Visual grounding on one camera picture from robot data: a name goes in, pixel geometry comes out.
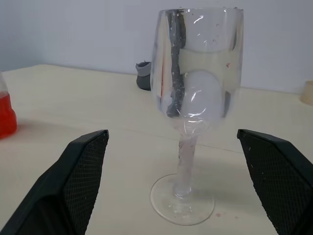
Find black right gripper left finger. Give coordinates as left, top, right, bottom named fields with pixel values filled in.
left=0, top=129, right=110, bottom=235

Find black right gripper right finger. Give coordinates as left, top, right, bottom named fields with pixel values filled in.
left=236, top=129, right=313, bottom=235

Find bottle with red liquid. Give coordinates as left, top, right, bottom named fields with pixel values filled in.
left=0, top=70, right=18, bottom=140

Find clear wine glass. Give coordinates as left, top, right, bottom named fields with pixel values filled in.
left=149, top=7, right=245, bottom=226

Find beige round roll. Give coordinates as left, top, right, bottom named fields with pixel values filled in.
left=299, top=80, right=313, bottom=106

